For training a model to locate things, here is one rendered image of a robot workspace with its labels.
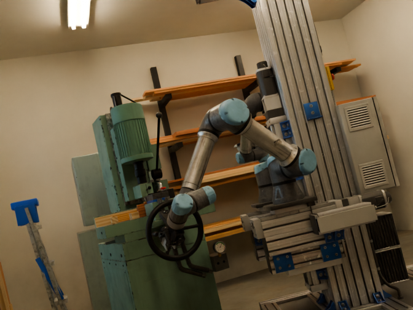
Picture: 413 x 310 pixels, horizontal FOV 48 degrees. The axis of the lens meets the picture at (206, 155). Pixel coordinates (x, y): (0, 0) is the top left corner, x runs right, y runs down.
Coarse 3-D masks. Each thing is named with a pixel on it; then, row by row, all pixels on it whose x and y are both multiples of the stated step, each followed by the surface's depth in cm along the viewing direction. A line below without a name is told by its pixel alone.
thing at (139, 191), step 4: (144, 184) 249; (148, 184) 249; (136, 188) 253; (140, 188) 247; (144, 188) 248; (152, 188) 250; (136, 192) 254; (140, 192) 248; (144, 192) 248; (148, 192) 249; (152, 192) 250; (136, 196) 255; (140, 196) 249; (144, 196) 247
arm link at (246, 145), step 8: (248, 96) 280; (256, 96) 276; (248, 104) 276; (256, 104) 275; (256, 112) 279; (240, 144) 295; (248, 144) 292; (240, 152) 298; (248, 152) 296; (240, 160) 297; (248, 160) 300
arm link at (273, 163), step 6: (270, 156) 224; (270, 162) 223; (276, 162) 221; (270, 168) 223; (276, 168) 220; (270, 174) 225; (276, 174) 221; (282, 174) 218; (276, 180) 222; (282, 180) 220
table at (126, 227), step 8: (208, 208) 249; (192, 216) 244; (120, 224) 228; (128, 224) 230; (136, 224) 231; (144, 224) 233; (152, 224) 225; (160, 224) 227; (96, 232) 242; (104, 232) 225; (112, 232) 226; (120, 232) 227; (128, 232) 229
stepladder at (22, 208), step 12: (12, 204) 290; (24, 204) 292; (36, 204) 294; (24, 216) 290; (36, 216) 292; (36, 228) 292; (36, 240) 288; (36, 252) 288; (48, 264) 288; (48, 276) 288; (48, 288) 287; (60, 288) 306; (60, 300) 287
